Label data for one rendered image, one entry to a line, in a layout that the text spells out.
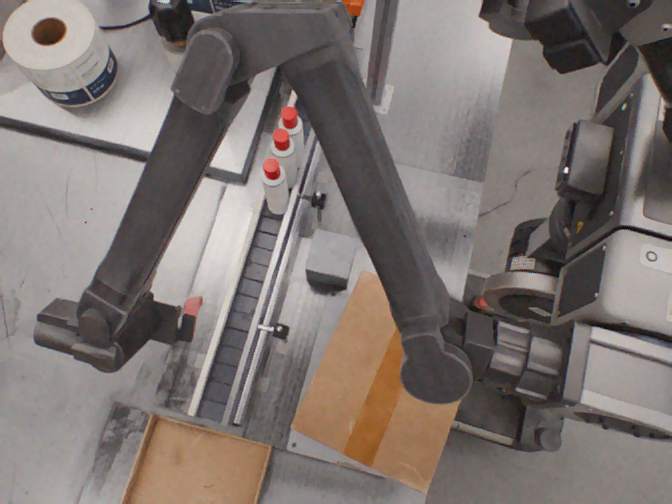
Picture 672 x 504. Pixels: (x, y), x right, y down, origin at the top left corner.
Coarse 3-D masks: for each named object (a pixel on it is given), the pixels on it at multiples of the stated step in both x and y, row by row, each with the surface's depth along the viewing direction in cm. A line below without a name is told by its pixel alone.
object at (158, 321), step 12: (144, 300) 80; (144, 312) 78; (156, 312) 80; (168, 312) 80; (180, 312) 81; (144, 324) 77; (156, 324) 80; (168, 324) 81; (144, 336) 76; (156, 336) 82; (168, 336) 82
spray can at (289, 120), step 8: (288, 112) 111; (296, 112) 111; (280, 120) 115; (288, 120) 110; (296, 120) 112; (288, 128) 113; (296, 128) 114; (296, 136) 115; (296, 144) 118; (296, 152) 122
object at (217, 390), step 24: (264, 216) 126; (264, 240) 124; (264, 264) 122; (240, 288) 120; (240, 312) 119; (264, 312) 119; (240, 336) 117; (216, 360) 116; (216, 384) 114; (240, 384) 114; (216, 408) 113
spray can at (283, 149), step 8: (280, 128) 109; (280, 136) 109; (288, 136) 109; (272, 144) 113; (280, 144) 109; (288, 144) 111; (272, 152) 113; (280, 152) 112; (288, 152) 112; (280, 160) 114; (288, 160) 114; (296, 160) 119; (288, 168) 118; (296, 168) 121; (288, 176) 121; (296, 176) 124; (288, 184) 125
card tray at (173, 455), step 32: (160, 416) 117; (160, 448) 115; (192, 448) 115; (224, 448) 115; (256, 448) 115; (128, 480) 109; (160, 480) 113; (192, 480) 113; (224, 480) 113; (256, 480) 113
